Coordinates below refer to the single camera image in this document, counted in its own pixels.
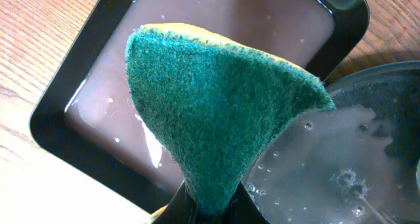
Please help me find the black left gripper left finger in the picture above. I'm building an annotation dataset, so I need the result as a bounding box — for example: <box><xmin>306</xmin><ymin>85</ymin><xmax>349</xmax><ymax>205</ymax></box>
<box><xmin>151</xmin><ymin>181</ymin><xmax>198</xmax><ymax>224</ymax></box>

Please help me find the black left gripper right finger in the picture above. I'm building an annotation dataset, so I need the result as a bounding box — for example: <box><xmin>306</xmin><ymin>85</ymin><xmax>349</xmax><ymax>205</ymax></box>
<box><xmin>228</xmin><ymin>183</ymin><xmax>268</xmax><ymax>224</ymax></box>

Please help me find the green yellow sponge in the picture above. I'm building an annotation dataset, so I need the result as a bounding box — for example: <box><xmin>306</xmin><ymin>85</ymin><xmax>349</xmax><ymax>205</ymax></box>
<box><xmin>125</xmin><ymin>23</ymin><xmax>335</xmax><ymax>217</ymax></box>

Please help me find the round black tray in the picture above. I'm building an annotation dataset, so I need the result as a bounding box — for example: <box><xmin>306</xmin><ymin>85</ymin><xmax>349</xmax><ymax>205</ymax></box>
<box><xmin>243</xmin><ymin>61</ymin><xmax>419</xmax><ymax>223</ymax></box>

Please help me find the dark rectangular water tray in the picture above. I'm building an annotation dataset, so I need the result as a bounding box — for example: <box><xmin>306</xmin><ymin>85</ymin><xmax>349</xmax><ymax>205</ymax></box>
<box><xmin>30</xmin><ymin>0</ymin><xmax>369</xmax><ymax>213</ymax></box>

